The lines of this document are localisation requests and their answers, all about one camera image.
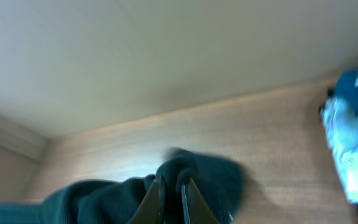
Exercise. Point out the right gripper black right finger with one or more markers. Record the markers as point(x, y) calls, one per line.
point(195, 208)

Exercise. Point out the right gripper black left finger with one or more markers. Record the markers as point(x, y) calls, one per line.
point(152, 208)

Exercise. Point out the black t-shirt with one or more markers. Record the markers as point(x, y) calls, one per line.
point(220, 181)

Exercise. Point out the grey crumpled garment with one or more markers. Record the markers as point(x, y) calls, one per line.
point(340, 123)

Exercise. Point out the blue folded garment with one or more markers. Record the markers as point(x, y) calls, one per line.
point(353, 93)

